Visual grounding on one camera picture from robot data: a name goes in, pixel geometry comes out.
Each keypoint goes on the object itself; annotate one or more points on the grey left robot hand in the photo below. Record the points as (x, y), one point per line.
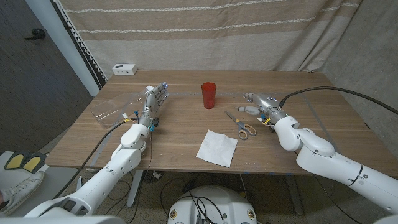
(151, 101)

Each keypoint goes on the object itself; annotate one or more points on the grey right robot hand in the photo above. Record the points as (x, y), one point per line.
(265, 102)

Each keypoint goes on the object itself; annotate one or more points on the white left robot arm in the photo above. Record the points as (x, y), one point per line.
(105, 177)

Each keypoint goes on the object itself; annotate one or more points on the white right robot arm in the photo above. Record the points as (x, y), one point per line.
(335, 168)

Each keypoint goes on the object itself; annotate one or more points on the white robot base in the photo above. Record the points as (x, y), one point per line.
(214, 205)

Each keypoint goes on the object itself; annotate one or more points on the clear plastic bottle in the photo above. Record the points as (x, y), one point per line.
(115, 107)

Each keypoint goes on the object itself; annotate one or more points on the red plastic cup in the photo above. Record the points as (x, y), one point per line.
(209, 96)

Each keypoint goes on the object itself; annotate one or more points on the white tissue sheet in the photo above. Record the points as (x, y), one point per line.
(217, 148)

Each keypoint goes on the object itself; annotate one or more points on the white power box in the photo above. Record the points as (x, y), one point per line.
(125, 69)

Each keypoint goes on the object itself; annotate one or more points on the beige striped curtain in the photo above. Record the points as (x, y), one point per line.
(202, 40)

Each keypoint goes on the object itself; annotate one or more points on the white table leg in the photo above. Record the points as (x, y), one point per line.
(135, 189)

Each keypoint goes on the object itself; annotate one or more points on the grey table leg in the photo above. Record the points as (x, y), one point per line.
(294, 199)

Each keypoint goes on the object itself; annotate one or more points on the dark wooden door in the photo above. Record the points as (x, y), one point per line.
(31, 93)

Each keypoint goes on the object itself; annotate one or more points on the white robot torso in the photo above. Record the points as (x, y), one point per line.
(62, 221)

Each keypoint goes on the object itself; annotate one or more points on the white sneaker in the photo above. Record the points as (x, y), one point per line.
(21, 191)

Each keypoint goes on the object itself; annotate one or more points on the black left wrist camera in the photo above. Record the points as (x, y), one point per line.
(155, 122)

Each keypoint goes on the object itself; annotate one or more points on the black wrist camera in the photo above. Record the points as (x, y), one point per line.
(271, 127)
(155, 122)

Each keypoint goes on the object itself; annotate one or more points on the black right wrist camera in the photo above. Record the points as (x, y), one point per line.
(271, 127)

